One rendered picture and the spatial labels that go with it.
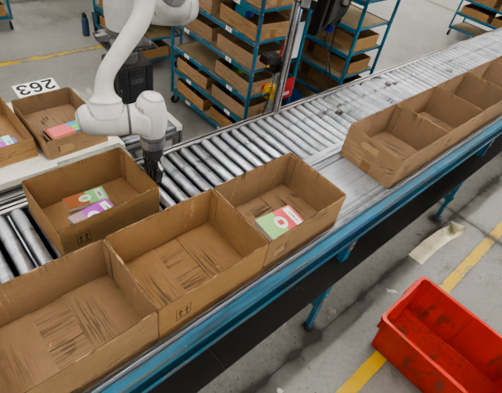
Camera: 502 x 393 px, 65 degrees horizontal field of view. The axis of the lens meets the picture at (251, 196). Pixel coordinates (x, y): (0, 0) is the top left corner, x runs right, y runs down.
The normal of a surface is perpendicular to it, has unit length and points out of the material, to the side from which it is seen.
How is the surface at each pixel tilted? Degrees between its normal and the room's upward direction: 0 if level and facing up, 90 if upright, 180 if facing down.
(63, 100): 89
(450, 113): 89
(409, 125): 89
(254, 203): 0
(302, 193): 89
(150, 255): 2
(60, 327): 0
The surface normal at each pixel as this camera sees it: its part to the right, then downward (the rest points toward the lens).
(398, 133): -0.74, 0.37
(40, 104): 0.68, 0.56
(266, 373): 0.15, -0.71
